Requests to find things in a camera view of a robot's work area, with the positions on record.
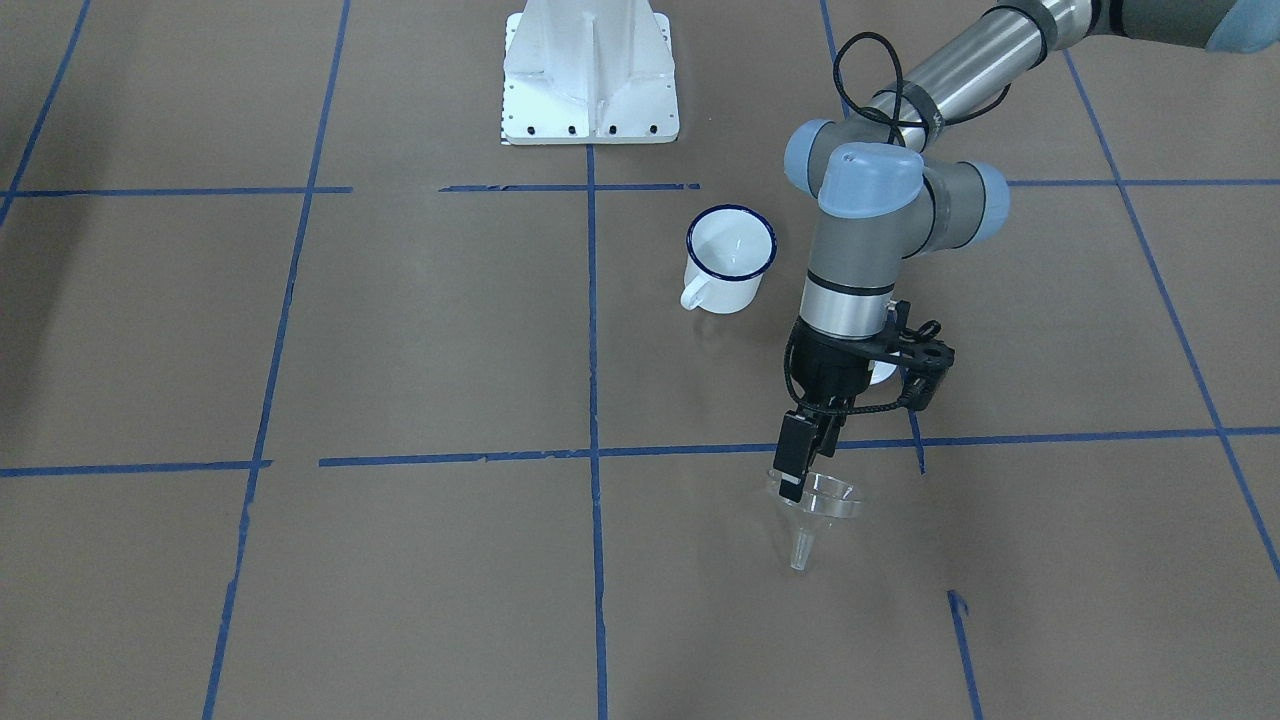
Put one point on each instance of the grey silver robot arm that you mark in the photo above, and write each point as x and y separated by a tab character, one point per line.
880	202

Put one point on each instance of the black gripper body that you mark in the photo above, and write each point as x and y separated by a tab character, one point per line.
832	372

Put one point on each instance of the white enamel mug blue rim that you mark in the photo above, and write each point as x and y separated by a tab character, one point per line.
729	248

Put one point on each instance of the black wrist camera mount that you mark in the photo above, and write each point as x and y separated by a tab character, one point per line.
921	356

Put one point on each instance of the clear plastic funnel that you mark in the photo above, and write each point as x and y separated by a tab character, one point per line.
808	507

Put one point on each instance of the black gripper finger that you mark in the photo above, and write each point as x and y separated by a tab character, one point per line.
793	454
827	431

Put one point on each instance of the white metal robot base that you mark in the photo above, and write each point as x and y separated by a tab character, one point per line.
578	72

